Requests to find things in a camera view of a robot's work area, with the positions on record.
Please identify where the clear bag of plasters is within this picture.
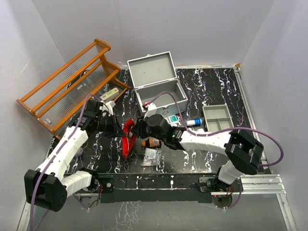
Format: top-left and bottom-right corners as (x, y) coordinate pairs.
(141, 148), (162, 167)

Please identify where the red first aid pouch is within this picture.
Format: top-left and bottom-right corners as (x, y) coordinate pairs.
(122, 118), (136, 159)

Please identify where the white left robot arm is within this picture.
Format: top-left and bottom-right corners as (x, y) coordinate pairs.
(24, 100), (125, 212)

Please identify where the white medicine box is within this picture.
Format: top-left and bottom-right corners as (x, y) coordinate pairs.
(100, 88), (119, 102)

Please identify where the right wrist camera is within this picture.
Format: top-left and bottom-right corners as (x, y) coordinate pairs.
(144, 102), (157, 118)

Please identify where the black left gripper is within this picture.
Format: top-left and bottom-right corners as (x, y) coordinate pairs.
(96, 113), (127, 138)

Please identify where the silver metal medicine case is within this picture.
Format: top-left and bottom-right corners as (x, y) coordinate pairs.
(128, 51), (188, 117)

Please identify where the brown medicine bottle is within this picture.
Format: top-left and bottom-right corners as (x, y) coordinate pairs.
(142, 138), (162, 148)

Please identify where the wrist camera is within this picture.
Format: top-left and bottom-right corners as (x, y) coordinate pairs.
(144, 102), (157, 118)
(100, 100), (116, 117)

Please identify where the wooden shelf rack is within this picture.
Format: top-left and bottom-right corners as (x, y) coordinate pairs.
(17, 38), (129, 139)

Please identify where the blue white tube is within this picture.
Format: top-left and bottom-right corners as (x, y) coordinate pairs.
(186, 118), (204, 127)

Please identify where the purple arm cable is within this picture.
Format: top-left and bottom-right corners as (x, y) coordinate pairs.
(149, 91), (284, 209)
(28, 93), (104, 231)

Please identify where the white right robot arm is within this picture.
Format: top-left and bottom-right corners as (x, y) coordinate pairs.
(130, 114), (264, 192)

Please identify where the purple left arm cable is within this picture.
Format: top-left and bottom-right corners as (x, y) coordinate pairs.
(28, 93), (104, 231)

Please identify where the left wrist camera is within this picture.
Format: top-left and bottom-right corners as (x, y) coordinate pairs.
(100, 100), (116, 117)

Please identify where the grey plastic tray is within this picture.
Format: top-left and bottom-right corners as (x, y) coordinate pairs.
(203, 104), (234, 132)

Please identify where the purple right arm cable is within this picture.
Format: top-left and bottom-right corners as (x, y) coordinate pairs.
(149, 91), (284, 209)

